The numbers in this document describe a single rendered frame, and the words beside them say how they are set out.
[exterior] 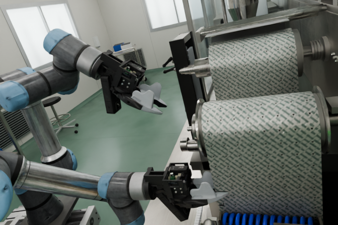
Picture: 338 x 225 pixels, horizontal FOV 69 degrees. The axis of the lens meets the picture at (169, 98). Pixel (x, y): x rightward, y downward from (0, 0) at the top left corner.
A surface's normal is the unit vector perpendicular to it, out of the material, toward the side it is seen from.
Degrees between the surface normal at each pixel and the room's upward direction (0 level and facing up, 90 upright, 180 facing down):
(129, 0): 90
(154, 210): 0
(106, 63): 90
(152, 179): 90
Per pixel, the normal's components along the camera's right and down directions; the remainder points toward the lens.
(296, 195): -0.28, 0.41
